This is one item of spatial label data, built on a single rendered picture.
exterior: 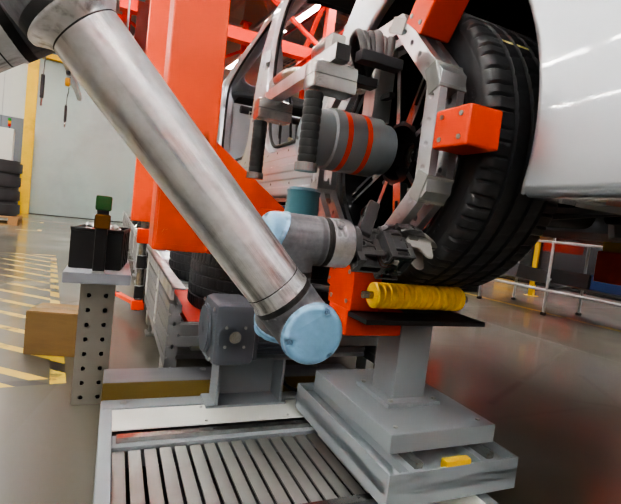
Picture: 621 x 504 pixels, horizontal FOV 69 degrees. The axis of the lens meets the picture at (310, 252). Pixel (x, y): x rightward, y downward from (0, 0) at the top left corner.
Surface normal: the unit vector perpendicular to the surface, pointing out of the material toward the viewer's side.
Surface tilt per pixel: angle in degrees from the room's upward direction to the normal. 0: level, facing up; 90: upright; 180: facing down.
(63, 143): 90
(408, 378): 90
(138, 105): 96
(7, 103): 90
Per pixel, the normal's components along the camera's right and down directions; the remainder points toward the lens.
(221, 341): 0.40, 0.11
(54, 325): 0.16, 0.08
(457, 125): -0.91, -0.08
